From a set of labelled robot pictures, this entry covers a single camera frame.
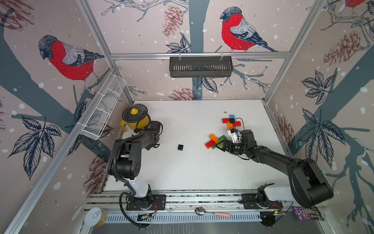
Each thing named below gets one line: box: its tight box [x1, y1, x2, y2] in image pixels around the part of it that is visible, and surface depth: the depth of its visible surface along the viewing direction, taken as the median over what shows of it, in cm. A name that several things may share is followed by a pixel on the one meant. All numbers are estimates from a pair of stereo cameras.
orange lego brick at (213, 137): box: [208, 133, 220, 143], surface depth 97 cm
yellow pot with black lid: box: [120, 103, 150, 133], surface depth 100 cm
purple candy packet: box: [292, 205, 325, 222], surface depth 70 cm
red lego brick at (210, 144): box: [205, 139, 216, 150], surface depth 94 cm
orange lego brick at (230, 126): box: [227, 121, 234, 131], surface depth 106 cm
